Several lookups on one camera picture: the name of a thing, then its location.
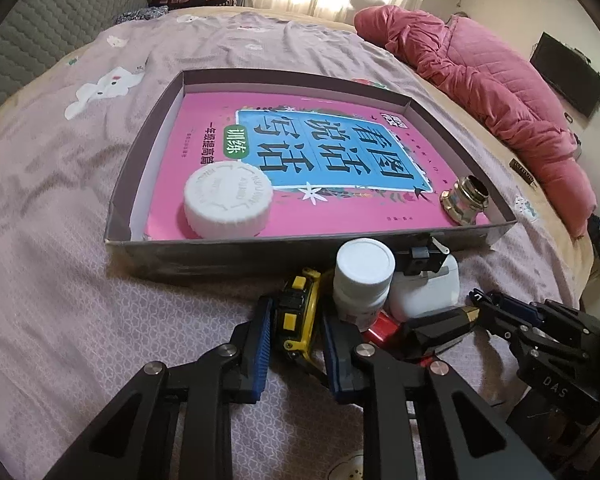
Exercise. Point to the pink quilted duvet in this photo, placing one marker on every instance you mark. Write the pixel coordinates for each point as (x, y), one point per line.
(480, 75)

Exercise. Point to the white pill bottle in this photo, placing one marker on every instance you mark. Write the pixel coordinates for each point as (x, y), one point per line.
(362, 270)

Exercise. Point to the dark mattress label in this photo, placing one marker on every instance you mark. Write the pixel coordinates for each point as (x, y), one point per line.
(522, 171)

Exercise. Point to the blue patterned cloth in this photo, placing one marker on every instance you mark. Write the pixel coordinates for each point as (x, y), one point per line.
(142, 13)

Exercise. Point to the yellow and black wristwatch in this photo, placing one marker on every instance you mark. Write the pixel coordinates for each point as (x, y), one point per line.
(297, 310)

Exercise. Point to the black television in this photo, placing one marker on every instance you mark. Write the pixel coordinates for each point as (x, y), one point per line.
(567, 72)

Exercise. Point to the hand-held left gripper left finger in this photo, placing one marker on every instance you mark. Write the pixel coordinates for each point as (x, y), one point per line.
(262, 350)

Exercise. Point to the pink and blue book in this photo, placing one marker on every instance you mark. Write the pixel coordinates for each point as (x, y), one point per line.
(330, 150)

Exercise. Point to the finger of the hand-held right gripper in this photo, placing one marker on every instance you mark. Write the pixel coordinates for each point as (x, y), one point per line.
(500, 325)
(522, 310)

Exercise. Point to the grey quilted headboard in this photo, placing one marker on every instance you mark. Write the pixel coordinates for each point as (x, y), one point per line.
(45, 15)

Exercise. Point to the shallow grey cardboard box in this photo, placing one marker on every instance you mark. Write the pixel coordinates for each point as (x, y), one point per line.
(280, 255)

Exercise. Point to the red lighter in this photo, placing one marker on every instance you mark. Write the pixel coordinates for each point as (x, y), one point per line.
(385, 332)

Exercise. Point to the black and gold lipstick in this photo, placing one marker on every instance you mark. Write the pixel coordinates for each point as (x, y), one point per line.
(435, 330)

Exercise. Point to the large white jar lid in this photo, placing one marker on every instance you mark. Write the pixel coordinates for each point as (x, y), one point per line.
(227, 197)

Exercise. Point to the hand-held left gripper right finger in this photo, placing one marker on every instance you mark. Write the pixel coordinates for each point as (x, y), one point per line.
(337, 360)

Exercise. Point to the white earbuds case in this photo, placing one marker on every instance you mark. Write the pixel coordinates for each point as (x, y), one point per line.
(425, 290)

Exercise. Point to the grey pillow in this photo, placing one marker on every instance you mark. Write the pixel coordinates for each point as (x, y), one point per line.
(367, 2)

